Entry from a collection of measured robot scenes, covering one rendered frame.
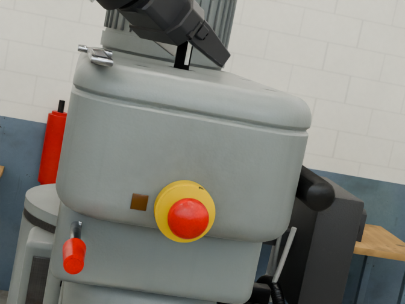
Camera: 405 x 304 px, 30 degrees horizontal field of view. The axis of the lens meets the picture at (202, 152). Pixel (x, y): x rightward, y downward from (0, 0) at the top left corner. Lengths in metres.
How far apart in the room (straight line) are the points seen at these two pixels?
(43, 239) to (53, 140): 3.68
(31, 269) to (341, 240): 0.55
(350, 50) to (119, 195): 4.77
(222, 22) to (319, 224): 0.37
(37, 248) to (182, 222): 0.70
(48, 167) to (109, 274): 4.24
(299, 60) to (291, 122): 4.59
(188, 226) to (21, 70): 4.50
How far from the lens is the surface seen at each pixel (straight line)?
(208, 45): 0.91
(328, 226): 1.26
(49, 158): 5.10
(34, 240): 1.40
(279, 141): 0.77
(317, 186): 0.82
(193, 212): 0.72
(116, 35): 1.15
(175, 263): 0.88
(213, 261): 0.89
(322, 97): 5.44
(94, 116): 0.75
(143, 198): 0.76
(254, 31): 5.28
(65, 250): 0.75
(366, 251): 4.86
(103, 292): 0.93
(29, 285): 1.41
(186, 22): 0.89
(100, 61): 0.68
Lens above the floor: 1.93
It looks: 8 degrees down
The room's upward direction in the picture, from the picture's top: 11 degrees clockwise
